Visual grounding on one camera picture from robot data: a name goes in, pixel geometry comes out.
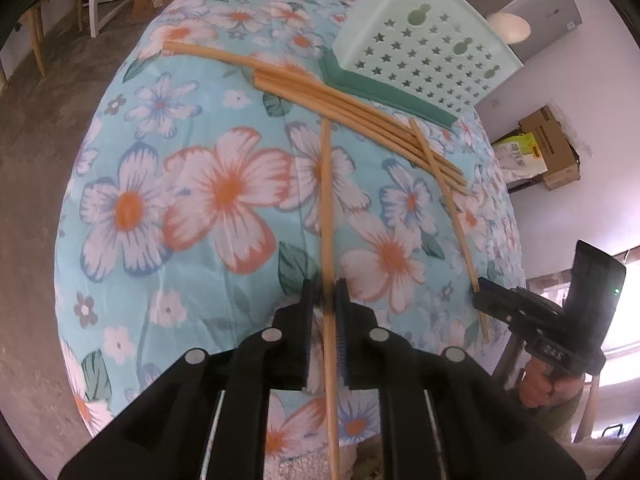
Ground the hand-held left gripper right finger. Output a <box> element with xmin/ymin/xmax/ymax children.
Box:
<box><xmin>336</xmin><ymin>280</ymin><xmax>584</xmax><ymax>480</ymax></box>

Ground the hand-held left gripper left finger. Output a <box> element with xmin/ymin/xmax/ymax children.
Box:
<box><xmin>59</xmin><ymin>280</ymin><xmax>315</xmax><ymax>480</ymax></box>

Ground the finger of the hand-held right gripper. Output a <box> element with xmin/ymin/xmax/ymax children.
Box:
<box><xmin>476</xmin><ymin>276</ymin><xmax>567</xmax><ymax>319</ymax></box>
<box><xmin>472</xmin><ymin>293</ymin><xmax>532</xmax><ymax>332</ymax></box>

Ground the green perforated utensil basket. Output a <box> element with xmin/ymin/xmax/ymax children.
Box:
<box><xmin>320</xmin><ymin>0</ymin><xmax>525</xmax><ymax>129</ymax></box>

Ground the white rice paddle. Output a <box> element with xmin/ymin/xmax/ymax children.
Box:
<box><xmin>487</xmin><ymin>12</ymin><xmax>531</xmax><ymax>44</ymax></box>

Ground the person's right forearm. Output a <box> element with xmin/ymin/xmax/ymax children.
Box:
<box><xmin>541</xmin><ymin>389</ymin><xmax>587</xmax><ymax>442</ymax></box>

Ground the person's right hand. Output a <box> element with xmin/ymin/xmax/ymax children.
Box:
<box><xmin>520</xmin><ymin>359</ymin><xmax>584</xmax><ymax>409</ymax></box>

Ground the open brown cardboard box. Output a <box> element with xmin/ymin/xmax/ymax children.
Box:
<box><xmin>519</xmin><ymin>104</ymin><xmax>582</xmax><ymax>192</ymax></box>

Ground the floral blanket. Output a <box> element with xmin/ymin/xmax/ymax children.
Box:
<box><xmin>54</xmin><ymin>0</ymin><xmax>526</xmax><ymax>466</ymax></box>

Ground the silver refrigerator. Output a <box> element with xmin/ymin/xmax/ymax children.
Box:
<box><xmin>454</xmin><ymin>0</ymin><xmax>584</xmax><ymax>62</ymax></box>

